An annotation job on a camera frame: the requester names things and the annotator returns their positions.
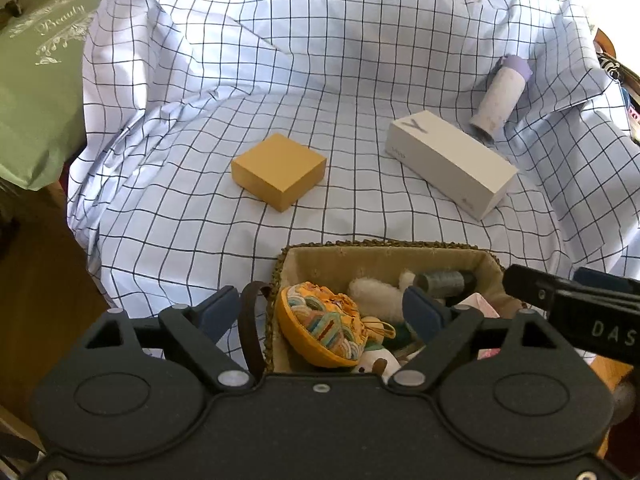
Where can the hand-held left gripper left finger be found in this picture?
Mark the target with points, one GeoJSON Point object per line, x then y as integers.
{"type": "Point", "coordinates": [220, 311]}

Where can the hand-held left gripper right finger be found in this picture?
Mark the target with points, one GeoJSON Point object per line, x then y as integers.
{"type": "Point", "coordinates": [422, 311]}

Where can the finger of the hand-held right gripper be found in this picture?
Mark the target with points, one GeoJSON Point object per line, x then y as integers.
{"type": "Point", "coordinates": [530, 284]}
{"type": "Point", "coordinates": [607, 280]}

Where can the dark cylindrical tube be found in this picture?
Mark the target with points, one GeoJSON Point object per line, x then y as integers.
{"type": "Point", "coordinates": [442, 283]}

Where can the small cream soft piece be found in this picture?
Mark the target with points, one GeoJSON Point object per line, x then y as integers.
{"type": "Point", "coordinates": [407, 278]}

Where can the white cloth with pink edging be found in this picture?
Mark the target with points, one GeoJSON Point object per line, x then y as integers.
{"type": "Point", "coordinates": [477, 305]}

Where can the white plush toy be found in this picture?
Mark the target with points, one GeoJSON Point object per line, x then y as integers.
{"type": "Point", "coordinates": [370, 293]}

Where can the woven basket with fabric liner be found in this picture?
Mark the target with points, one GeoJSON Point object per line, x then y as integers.
{"type": "Point", "coordinates": [380, 260]}

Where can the small round plush toy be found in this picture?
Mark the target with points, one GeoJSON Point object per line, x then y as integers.
{"type": "Point", "coordinates": [377, 361]}

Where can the yellow patterned pouch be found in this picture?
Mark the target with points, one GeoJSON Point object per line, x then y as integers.
{"type": "Point", "coordinates": [320, 321]}

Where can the white rectangular box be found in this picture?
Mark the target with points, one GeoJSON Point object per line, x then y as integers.
{"type": "Point", "coordinates": [450, 161]}

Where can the mustard yellow box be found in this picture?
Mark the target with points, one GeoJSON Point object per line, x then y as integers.
{"type": "Point", "coordinates": [277, 166]}

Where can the pink plastic toy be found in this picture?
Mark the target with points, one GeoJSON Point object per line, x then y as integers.
{"type": "Point", "coordinates": [633, 115]}

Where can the white bottle with purple lid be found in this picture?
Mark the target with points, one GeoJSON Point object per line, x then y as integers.
{"type": "Point", "coordinates": [497, 96]}

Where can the black and white striped pouch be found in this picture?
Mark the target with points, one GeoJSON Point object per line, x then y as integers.
{"type": "Point", "coordinates": [608, 66]}

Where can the blue checked bed sheet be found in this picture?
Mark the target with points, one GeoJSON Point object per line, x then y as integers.
{"type": "Point", "coordinates": [350, 85]}

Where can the brown wooden chair back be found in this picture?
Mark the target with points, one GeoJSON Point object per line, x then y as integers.
{"type": "Point", "coordinates": [600, 41]}

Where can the green printed bag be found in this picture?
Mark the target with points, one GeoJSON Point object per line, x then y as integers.
{"type": "Point", "coordinates": [40, 100]}

